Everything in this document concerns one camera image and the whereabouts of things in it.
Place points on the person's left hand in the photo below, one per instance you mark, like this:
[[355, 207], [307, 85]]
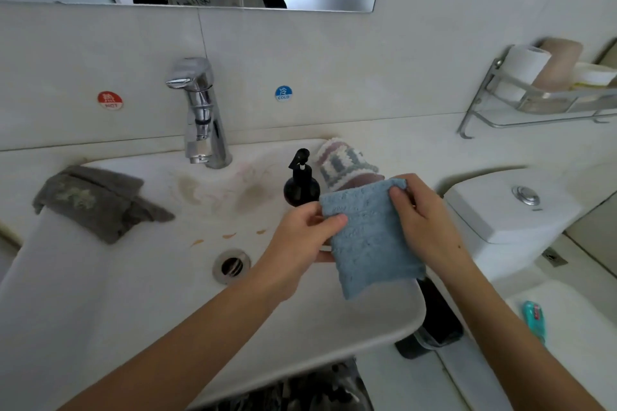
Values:
[[294, 252]]

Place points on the person's right hand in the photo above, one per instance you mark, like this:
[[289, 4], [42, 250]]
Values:
[[429, 228]]

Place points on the blue stained cloth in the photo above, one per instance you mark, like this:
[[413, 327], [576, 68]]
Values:
[[371, 237]]

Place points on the grey yellow striped cloth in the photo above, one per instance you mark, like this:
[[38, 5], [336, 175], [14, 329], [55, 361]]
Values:
[[342, 163]]

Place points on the white ceramic sink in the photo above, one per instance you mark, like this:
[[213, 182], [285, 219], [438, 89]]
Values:
[[193, 290]]

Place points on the pink white striped cloth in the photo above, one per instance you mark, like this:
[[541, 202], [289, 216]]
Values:
[[333, 144]]

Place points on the grey stained cloth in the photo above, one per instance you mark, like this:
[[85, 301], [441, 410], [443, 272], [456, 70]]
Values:
[[101, 199]]

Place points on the person's left forearm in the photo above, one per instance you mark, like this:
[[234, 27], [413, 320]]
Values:
[[164, 358]]

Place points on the person's right forearm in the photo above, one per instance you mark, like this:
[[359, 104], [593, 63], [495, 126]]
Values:
[[511, 348]]

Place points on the metal sink drain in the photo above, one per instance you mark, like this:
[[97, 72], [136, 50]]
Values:
[[231, 265]]

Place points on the black pump soap bottle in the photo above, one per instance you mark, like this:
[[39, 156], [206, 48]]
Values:
[[301, 182]]

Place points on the white toilet tank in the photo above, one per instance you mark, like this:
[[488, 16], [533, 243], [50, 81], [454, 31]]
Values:
[[506, 218]]

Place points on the black bin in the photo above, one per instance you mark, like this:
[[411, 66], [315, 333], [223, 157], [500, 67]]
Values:
[[434, 319]]

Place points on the chrome flush button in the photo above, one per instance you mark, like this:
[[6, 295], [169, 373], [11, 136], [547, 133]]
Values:
[[526, 196]]

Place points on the metal floor drain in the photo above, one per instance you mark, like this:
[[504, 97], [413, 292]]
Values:
[[554, 257]]

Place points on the teal tube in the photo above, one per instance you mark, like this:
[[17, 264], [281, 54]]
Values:
[[534, 319]]

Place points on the gray patterned trousers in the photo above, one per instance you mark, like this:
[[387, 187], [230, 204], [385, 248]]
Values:
[[289, 391]]

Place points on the blue round sticker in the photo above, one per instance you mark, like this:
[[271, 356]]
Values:
[[283, 92]]

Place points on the chrome faucet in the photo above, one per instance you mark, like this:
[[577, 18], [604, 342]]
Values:
[[202, 112]]

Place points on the white toilet lid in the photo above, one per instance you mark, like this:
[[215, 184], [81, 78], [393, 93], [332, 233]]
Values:
[[559, 348]]

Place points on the white toilet paper roll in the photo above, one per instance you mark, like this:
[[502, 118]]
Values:
[[521, 69]]

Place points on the brown paper roll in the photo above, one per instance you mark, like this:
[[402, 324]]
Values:
[[557, 64]]

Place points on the yellow round container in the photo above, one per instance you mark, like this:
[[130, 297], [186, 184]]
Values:
[[593, 74]]

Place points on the red round sticker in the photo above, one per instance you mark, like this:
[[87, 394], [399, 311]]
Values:
[[110, 99]]

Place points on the metal wall shelf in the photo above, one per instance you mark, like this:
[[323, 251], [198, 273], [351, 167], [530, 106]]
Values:
[[540, 112]]

